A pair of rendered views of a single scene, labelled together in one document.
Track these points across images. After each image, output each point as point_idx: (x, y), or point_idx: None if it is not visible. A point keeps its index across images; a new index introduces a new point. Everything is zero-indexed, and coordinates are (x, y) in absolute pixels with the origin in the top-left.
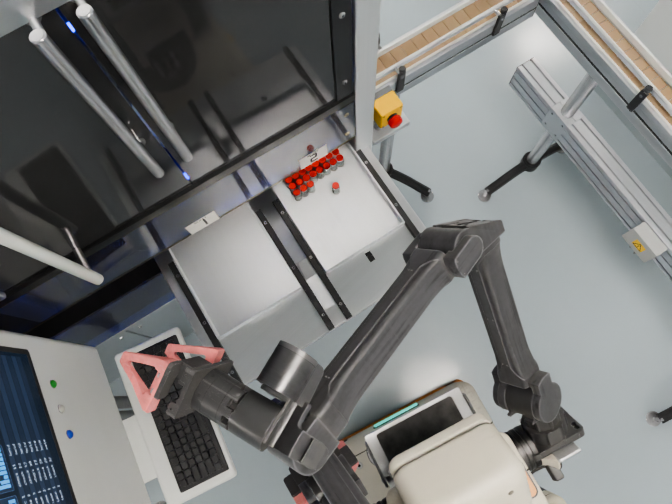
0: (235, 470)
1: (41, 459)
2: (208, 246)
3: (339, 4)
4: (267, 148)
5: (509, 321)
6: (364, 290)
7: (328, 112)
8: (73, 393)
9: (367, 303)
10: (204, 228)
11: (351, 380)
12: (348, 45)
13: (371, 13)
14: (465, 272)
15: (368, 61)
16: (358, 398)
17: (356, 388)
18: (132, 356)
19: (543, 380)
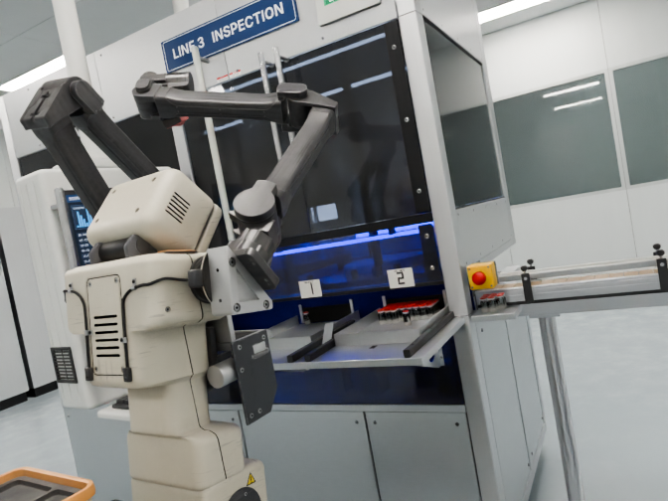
0: None
1: None
2: (308, 328)
3: (404, 109)
4: (360, 229)
5: (291, 152)
6: (340, 356)
7: (408, 220)
8: None
9: (329, 360)
10: (319, 324)
11: (187, 92)
12: (416, 151)
13: (427, 125)
14: (279, 89)
15: (435, 176)
16: (180, 98)
17: (185, 95)
18: None
19: (265, 182)
